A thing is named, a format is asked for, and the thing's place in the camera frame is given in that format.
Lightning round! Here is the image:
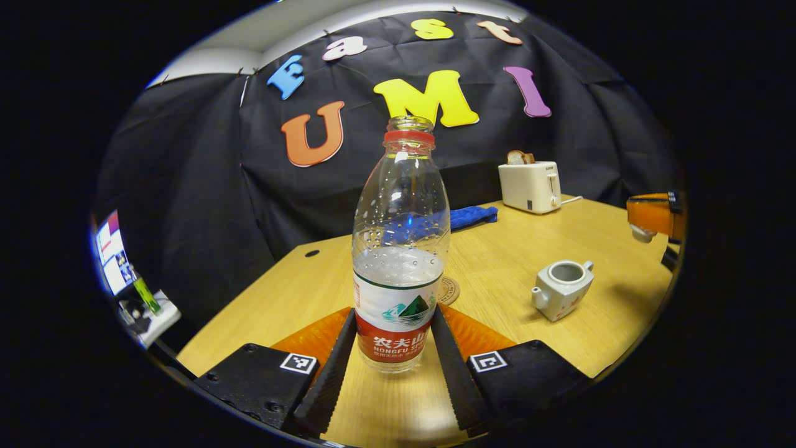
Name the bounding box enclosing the white ceramic teacup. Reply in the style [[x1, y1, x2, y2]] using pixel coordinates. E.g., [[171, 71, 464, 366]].
[[531, 259, 595, 322]]

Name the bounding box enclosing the small white side table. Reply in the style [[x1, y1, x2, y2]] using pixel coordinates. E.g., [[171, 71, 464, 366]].
[[118, 289, 182, 349]]

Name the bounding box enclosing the white toaster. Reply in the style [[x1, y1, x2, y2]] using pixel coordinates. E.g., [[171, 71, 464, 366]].
[[498, 162, 562, 215]]

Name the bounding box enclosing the green drink bottle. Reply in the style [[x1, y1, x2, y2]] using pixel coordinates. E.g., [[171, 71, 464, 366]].
[[132, 277, 161, 314]]

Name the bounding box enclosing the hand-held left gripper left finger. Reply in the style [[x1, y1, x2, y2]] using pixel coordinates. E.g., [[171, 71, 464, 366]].
[[193, 307, 358, 436]]

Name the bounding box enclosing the blue towel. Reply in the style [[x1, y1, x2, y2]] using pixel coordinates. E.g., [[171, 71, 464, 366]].
[[449, 206, 499, 232]]

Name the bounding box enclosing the clear plastic water bottle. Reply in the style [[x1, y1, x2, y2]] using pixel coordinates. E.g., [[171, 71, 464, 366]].
[[351, 116, 451, 374]]

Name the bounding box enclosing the computer monitor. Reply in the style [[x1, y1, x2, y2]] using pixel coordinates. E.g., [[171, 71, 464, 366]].
[[93, 210, 139, 296]]

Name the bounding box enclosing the round wooden coaster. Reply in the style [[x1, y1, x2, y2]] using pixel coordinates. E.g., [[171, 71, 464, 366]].
[[435, 276, 461, 306]]

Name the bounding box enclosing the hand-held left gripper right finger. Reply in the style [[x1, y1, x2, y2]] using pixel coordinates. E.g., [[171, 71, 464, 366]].
[[430, 304, 593, 432]]

